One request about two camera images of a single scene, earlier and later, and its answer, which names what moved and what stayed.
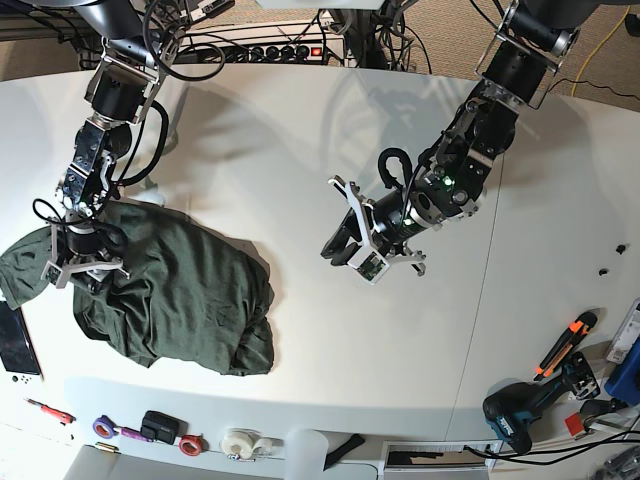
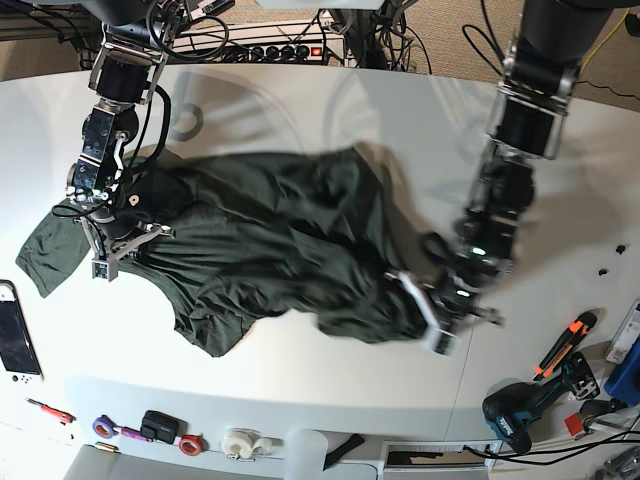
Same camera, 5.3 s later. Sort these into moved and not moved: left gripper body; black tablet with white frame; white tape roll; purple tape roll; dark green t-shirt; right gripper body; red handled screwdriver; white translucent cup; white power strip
Moved: right gripper body; dark green t-shirt; left gripper body
Not moved: red handled screwdriver; black tablet with white frame; white translucent cup; white power strip; purple tape roll; white tape roll
